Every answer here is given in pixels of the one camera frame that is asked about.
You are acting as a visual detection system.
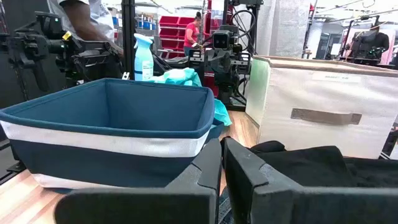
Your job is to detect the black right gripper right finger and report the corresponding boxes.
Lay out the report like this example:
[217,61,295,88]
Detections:
[223,138,398,224]

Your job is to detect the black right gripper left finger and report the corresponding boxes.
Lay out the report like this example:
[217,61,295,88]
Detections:
[54,138,223,224]

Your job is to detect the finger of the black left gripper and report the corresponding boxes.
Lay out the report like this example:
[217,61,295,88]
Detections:
[238,52,252,75]
[188,49,205,68]

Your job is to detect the teal cloth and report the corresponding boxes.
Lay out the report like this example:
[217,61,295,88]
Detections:
[147,67,233,127]

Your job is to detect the black garment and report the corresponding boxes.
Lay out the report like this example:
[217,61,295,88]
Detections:
[248,139,398,189]

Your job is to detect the person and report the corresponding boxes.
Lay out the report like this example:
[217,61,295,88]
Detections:
[183,11,203,57]
[46,0,125,58]

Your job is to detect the white wrapped pillar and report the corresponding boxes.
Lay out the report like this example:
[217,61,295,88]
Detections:
[256,0,312,58]

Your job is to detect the light blue spray bottle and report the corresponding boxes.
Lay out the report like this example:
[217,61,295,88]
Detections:
[133,33,155,82]

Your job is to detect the blue plastic storage bin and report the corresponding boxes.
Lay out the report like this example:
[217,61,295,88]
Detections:
[138,19,156,30]

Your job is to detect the white fabric storage box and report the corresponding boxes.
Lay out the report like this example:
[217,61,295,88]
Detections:
[245,55,398,160]

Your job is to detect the navy fabric bin white stripe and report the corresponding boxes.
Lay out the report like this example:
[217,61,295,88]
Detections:
[0,77,225,191]

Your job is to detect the black robot station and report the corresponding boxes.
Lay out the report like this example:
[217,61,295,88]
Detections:
[338,15,394,67]

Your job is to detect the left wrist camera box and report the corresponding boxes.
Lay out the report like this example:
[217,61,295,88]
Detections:
[213,30,231,50]

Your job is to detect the black frame upright post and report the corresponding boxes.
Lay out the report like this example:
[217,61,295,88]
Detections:
[121,0,137,80]

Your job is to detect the black aluminium table frame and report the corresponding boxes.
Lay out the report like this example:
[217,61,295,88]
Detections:
[0,136,27,185]

